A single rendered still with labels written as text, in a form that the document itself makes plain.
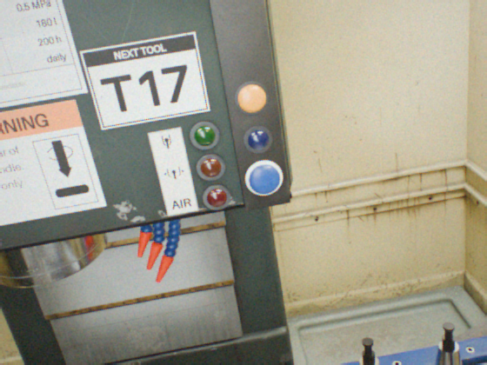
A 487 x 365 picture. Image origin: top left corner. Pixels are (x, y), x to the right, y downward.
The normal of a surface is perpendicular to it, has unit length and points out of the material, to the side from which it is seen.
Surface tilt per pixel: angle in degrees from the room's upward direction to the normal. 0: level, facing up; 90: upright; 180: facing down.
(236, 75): 90
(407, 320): 0
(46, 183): 90
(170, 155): 90
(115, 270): 90
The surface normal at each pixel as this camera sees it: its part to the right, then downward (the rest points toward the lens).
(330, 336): -0.15, -0.90
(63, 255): 0.57, 0.27
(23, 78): 0.11, 0.40
